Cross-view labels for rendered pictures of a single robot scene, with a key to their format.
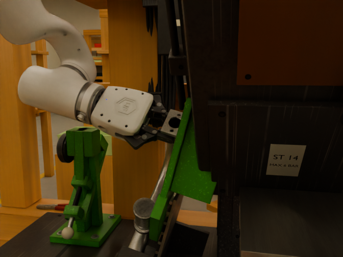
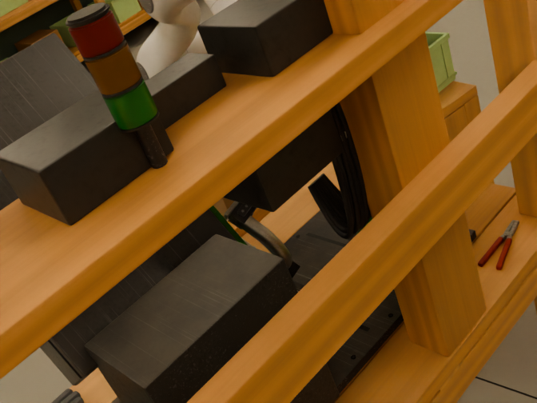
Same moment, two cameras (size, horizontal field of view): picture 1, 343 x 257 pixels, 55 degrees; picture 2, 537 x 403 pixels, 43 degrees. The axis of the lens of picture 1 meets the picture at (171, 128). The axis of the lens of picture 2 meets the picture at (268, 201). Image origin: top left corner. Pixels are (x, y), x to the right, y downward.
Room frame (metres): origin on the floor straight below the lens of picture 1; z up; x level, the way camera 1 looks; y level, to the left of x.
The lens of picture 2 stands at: (1.47, -0.76, 1.88)
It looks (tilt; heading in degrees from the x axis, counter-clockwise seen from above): 31 degrees down; 135
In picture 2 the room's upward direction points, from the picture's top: 22 degrees counter-clockwise
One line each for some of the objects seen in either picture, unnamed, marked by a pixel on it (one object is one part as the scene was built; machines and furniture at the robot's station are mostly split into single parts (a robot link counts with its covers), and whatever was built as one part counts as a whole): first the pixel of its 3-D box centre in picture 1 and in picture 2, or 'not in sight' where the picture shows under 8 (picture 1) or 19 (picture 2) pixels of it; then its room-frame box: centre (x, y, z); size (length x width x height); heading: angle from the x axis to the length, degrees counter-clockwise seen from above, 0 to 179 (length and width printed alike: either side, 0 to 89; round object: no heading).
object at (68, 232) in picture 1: (70, 224); not in sight; (0.71, 0.24, 0.96); 0.06 x 0.03 x 0.06; 169
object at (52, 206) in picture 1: (61, 206); (503, 243); (0.98, 0.35, 0.89); 0.16 x 0.05 x 0.01; 87
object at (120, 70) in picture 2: not in sight; (113, 69); (0.87, -0.31, 1.67); 0.05 x 0.05 x 0.05
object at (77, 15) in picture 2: not in sight; (95, 31); (0.87, -0.31, 1.71); 0.05 x 0.05 x 0.04
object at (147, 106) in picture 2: not in sight; (131, 104); (0.87, -0.31, 1.62); 0.05 x 0.05 x 0.05
